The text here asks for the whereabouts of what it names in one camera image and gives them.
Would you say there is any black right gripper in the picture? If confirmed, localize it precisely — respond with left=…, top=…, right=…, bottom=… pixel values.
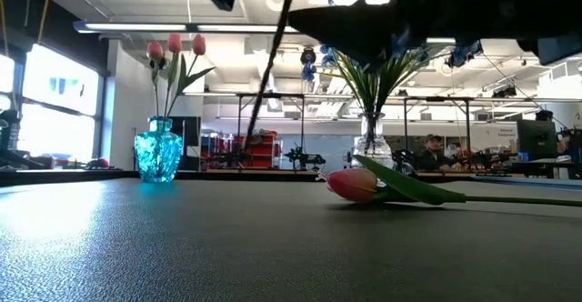
left=287, top=0, right=582, bottom=65

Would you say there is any pink artificial tulip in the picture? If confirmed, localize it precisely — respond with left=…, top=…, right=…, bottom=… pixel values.
left=325, top=154, right=582, bottom=208
left=145, top=40, right=166, bottom=119
left=163, top=32, right=184, bottom=119
left=166, top=33, right=217, bottom=119

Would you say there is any blue artificial flower bunch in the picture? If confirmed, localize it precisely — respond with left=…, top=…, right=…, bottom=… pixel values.
left=300, top=37, right=484, bottom=156

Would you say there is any clear cut-glass vase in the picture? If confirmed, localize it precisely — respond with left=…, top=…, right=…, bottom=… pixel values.
left=350, top=111, right=396, bottom=170

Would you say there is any blue glass vase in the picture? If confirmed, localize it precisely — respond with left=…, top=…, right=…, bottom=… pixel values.
left=134, top=116, right=184, bottom=185

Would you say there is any black hanging ceiling device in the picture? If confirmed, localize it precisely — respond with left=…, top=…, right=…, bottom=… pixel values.
left=299, top=45, right=317, bottom=65

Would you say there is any long ceiling light strip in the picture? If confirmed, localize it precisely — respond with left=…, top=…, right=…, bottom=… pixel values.
left=72, top=19, right=299, bottom=35

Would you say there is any black computer monitor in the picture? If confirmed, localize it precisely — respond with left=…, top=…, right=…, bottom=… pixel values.
left=168, top=116, right=202, bottom=172
left=516, top=119, right=558, bottom=161

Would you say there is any red tool cabinet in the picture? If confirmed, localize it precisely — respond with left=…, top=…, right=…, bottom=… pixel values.
left=243, top=131, right=279, bottom=170

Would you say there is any large bright window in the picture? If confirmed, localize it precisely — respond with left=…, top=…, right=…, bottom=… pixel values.
left=17, top=42, right=101, bottom=162

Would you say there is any yellow hanging strap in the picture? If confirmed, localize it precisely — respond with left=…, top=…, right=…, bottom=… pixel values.
left=36, top=0, right=50, bottom=44

